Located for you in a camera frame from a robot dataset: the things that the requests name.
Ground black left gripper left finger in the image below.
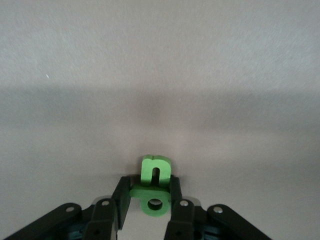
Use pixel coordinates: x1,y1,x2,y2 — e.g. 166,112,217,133
0,176,132,240

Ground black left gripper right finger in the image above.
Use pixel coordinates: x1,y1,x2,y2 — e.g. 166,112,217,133
166,176,275,240

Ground green letter p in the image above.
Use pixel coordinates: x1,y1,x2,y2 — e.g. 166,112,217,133
129,184,173,217

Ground green letter n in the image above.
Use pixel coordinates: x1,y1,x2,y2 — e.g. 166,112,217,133
141,154,173,189

